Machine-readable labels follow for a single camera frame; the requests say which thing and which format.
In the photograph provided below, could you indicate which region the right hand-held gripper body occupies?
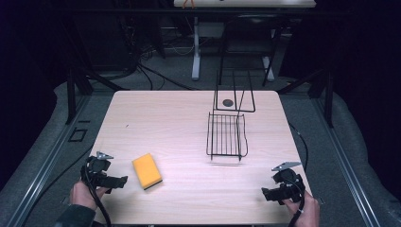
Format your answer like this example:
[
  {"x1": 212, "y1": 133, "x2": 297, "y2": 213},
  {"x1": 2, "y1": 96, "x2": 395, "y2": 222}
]
[{"x1": 271, "y1": 161, "x2": 306, "y2": 203}]

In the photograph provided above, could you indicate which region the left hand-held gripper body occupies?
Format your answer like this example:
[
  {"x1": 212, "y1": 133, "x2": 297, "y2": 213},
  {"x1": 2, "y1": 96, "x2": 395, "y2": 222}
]
[{"x1": 80, "y1": 150, "x2": 118, "y2": 190}]

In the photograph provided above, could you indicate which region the person's right hand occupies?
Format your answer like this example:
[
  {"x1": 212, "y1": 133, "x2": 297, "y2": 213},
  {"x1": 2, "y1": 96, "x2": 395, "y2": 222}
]
[{"x1": 281, "y1": 190, "x2": 321, "y2": 227}]

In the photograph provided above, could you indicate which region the person's left hand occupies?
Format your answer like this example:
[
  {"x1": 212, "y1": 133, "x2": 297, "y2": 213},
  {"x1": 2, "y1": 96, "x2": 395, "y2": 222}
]
[{"x1": 69, "y1": 181, "x2": 111, "y2": 211}]

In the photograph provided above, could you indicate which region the yellow sponge with dark base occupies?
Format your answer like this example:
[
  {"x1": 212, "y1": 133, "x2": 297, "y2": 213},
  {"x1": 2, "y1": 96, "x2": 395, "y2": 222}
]
[{"x1": 131, "y1": 152, "x2": 164, "y2": 191}]

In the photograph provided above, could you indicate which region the white desk with white legs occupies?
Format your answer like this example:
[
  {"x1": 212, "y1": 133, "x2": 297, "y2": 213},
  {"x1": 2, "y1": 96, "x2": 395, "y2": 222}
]
[{"x1": 173, "y1": 0, "x2": 317, "y2": 81}]

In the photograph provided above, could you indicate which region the black chair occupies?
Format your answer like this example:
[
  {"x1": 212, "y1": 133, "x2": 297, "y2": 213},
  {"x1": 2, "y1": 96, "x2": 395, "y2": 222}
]
[{"x1": 218, "y1": 12, "x2": 284, "y2": 88}]

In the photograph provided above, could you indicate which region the right hand-held gripper cable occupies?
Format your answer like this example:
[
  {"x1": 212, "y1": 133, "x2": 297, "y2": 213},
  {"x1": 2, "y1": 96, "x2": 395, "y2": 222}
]
[{"x1": 287, "y1": 176, "x2": 306, "y2": 227}]

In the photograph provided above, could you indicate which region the hand-held gripper cable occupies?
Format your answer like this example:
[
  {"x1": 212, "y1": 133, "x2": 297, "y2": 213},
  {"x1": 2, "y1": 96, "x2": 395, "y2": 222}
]
[
  {"x1": 287, "y1": 176, "x2": 306, "y2": 227},
  {"x1": 80, "y1": 164, "x2": 113, "y2": 227}
]

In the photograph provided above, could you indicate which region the left hand-held gripper cable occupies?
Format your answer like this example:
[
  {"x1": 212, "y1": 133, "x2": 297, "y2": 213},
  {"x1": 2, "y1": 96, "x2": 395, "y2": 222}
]
[{"x1": 80, "y1": 164, "x2": 113, "y2": 227}]

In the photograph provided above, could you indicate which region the black cable beside table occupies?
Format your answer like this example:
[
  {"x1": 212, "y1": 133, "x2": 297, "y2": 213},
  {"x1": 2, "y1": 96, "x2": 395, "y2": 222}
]
[{"x1": 288, "y1": 122, "x2": 309, "y2": 173}]

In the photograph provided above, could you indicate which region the black cable on floor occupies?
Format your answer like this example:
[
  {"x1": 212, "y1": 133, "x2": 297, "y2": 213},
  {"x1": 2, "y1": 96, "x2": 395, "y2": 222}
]
[{"x1": 18, "y1": 144, "x2": 96, "y2": 227}]

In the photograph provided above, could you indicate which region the aluminium floor rail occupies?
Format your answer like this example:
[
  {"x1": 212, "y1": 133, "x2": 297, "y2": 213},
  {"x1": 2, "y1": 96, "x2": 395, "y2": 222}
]
[
  {"x1": 311, "y1": 94, "x2": 383, "y2": 227},
  {"x1": 6, "y1": 94, "x2": 93, "y2": 227}
]

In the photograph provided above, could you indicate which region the black wire rack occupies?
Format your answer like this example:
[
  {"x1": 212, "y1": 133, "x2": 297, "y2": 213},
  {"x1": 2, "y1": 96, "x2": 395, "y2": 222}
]
[{"x1": 205, "y1": 70, "x2": 256, "y2": 162}]

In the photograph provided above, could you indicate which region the black metal frame stand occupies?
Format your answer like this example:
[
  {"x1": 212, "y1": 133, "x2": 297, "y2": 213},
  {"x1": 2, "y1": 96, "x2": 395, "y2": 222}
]
[
  {"x1": 277, "y1": 67, "x2": 335, "y2": 129},
  {"x1": 64, "y1": 66, "x2": 131, "y2": 126}
]

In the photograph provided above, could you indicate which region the bundle of floor cables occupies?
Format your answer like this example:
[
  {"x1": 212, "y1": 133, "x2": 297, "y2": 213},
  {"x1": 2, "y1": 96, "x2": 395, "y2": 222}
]
[{"x1": 126, "y1": 18, "x2": 202, "y2": 93}]

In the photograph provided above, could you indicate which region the black horizontal frame bar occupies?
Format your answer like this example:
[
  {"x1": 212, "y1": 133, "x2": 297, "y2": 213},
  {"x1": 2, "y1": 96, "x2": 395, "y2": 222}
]
[{"x1": 60, "y1": 7, "x2": 351, "y2": 16}]

